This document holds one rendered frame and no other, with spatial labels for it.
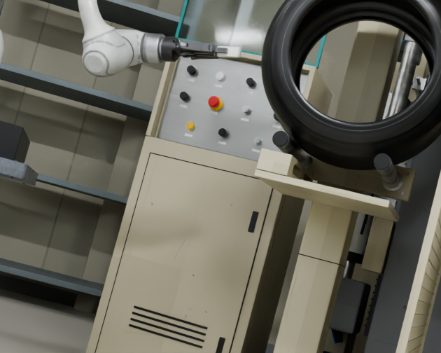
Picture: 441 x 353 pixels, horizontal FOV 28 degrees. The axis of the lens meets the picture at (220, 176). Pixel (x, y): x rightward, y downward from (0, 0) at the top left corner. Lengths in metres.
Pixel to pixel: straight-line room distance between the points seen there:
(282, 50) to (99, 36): 0.52
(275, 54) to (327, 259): 0.66
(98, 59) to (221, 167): 0.79
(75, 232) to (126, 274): 2.39
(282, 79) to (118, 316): 1.17
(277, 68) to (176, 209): 0.88
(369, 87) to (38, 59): 3.20
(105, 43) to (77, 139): 3.05
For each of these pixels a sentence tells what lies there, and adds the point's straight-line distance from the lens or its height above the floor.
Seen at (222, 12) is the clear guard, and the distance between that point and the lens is 3.26.
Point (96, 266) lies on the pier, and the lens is 5.43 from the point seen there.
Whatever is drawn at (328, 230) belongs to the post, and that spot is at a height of 0.71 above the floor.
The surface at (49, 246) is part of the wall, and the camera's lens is 5.53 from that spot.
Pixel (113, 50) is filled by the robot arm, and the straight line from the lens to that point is 2.51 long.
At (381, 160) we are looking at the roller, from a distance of 2.33.
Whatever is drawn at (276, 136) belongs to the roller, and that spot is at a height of 0.90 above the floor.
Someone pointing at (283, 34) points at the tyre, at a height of 1.18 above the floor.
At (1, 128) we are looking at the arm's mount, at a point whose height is 0.73.
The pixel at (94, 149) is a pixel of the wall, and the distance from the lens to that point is 5.53.
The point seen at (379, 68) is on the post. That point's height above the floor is 1.23.
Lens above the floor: 0.57
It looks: 5 degrees up
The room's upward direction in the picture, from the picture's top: 15 degrees clockwise
